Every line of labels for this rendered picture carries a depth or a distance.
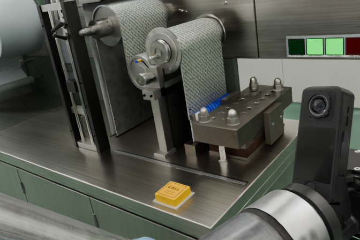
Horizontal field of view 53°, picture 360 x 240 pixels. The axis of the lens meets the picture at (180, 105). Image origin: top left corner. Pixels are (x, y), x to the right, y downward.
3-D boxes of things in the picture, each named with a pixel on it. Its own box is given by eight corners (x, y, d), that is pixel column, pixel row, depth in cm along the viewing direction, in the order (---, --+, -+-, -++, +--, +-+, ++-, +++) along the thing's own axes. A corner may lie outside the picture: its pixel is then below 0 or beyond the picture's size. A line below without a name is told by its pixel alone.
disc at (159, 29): (149, 73, 119) (141, 28, 115) (150, 72, 120) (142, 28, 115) (184, 74, 110) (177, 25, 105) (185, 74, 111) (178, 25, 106)
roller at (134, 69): (131, 88, 128) (124, 55, 124) (175, 68, 146) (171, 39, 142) (156, 90, 121) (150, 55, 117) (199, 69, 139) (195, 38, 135)
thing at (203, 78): (188, 120, 117) (180, 65, 111) (225, 96, 133) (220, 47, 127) (189, 120, 116) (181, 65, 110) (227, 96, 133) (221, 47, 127)
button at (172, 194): (155, 201, 97) (154, 193, 96) (171, 187, 102) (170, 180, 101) (175, 208, 93) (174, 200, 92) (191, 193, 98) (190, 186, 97)
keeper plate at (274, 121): (265, 144, 117) (263, 112, 113) (278, 132, 124) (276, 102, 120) (272, 145, 115) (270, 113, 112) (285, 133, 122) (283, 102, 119)
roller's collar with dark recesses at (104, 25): (90, 39, 125) (85, 21, 123) (103, 36, 129) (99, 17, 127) (102, 38, 121) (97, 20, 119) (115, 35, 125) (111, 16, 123)
